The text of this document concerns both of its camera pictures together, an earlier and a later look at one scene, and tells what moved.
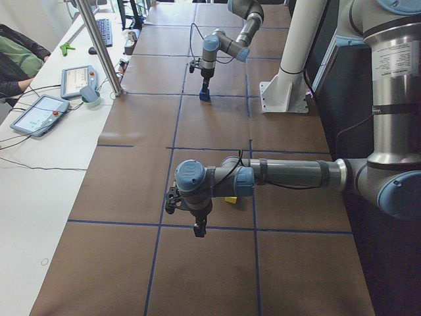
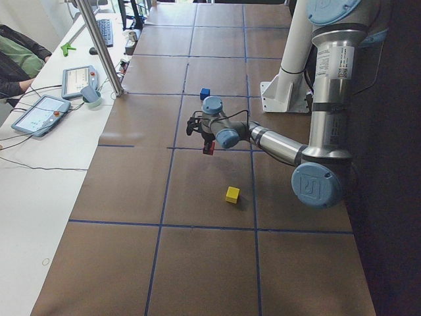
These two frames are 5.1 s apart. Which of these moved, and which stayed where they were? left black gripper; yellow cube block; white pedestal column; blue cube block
Moved: left black gripper
Stayed: blue cube block; white pedestal column; yellow cube block
